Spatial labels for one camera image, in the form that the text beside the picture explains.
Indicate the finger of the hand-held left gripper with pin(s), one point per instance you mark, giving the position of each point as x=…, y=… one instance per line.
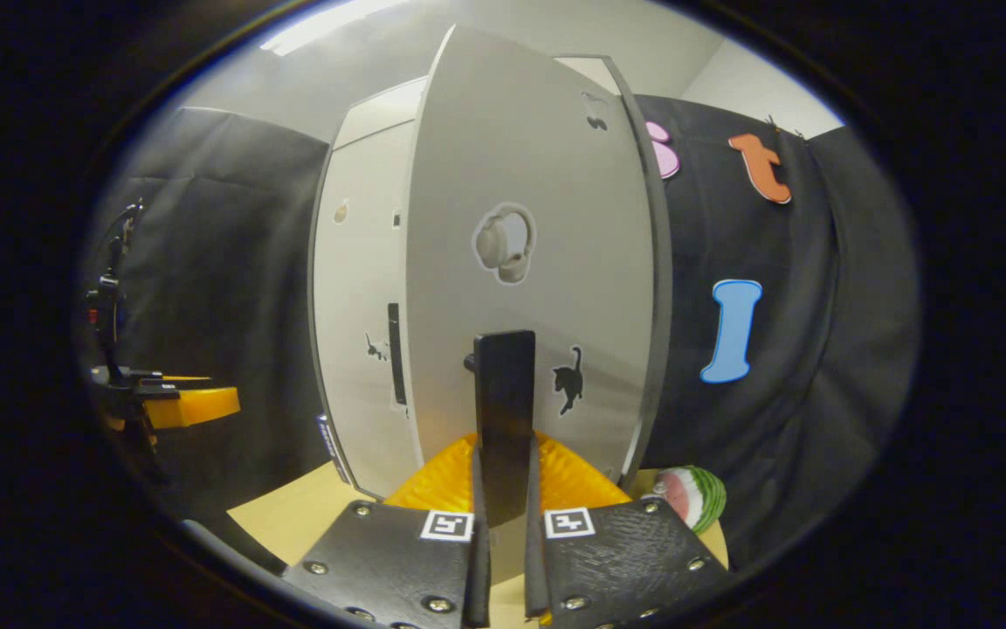
x=193, y=405

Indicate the watermelon slice toy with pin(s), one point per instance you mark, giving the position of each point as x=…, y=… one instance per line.
x=699, y=498

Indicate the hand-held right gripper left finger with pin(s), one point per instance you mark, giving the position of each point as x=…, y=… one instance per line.
x=381, y=559

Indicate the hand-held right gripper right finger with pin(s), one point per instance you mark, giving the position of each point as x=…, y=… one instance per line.
x=634, y=559

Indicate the black backdrop cloth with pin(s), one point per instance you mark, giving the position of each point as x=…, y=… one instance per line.
x=817, y=349

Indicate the grey cabinet door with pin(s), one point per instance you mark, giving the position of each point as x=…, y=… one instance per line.
x=555, y=192
x=354, y=288

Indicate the grey double-door shoe cabinet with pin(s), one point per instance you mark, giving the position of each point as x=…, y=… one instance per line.
x=372, y=109

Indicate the black backdrop clip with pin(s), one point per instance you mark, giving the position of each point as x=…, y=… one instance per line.
x=782, y=127

